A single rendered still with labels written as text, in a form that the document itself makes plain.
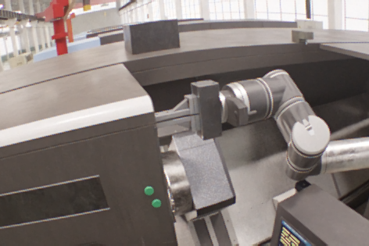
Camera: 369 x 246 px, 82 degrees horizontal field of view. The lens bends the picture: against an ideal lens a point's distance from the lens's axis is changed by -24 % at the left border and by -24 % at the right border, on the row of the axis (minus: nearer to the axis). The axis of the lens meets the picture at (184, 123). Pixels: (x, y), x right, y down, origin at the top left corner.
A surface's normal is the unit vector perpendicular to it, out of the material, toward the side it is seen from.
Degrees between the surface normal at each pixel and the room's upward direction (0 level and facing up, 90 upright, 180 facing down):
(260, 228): 45
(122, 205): 87
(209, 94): 87
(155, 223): 87
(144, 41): 90
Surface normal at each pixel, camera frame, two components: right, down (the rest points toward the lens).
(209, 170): 0.18, -0.40
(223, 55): 0.33, 0.35
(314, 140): -0.27, -0.44
